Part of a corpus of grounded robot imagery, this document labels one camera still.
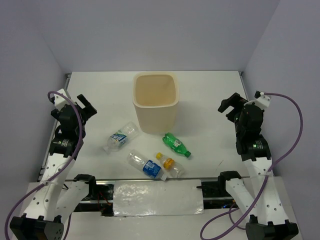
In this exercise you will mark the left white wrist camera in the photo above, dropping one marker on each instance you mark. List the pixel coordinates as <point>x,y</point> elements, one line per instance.
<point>59,100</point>

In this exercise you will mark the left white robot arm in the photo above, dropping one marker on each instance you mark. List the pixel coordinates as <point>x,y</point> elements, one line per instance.
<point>45,212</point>

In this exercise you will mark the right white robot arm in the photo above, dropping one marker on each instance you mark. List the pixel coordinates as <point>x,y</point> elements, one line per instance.
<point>265,216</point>

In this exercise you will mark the clear bottle yellow cap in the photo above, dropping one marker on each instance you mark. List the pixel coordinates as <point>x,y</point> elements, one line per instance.
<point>174,169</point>

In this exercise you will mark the clear bottle blue label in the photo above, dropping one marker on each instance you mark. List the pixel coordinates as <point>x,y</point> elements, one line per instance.
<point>146,166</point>

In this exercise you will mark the clear bottle green-blue label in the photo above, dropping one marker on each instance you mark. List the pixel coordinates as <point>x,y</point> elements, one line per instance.
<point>121,137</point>

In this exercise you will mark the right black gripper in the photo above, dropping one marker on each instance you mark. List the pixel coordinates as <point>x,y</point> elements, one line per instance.
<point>231,101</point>

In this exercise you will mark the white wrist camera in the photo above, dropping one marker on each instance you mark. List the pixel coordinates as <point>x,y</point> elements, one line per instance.
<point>59,100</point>
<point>261,100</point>

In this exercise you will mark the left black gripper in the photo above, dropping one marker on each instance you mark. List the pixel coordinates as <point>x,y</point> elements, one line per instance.
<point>88,111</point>

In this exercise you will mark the silver foil tape sheet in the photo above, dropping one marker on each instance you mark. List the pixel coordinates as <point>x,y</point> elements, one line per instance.
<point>157,198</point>

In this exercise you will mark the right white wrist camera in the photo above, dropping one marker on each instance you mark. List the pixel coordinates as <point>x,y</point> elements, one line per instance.
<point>261,100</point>

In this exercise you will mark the green plastic bottle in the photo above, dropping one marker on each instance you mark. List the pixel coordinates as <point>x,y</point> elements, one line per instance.
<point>175,144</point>

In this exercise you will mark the cream plastic waste bin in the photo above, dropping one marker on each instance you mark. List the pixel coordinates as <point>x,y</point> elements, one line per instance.
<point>155,97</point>

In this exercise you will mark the right aluminium table rail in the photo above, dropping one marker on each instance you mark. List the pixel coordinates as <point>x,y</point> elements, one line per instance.
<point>243,84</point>

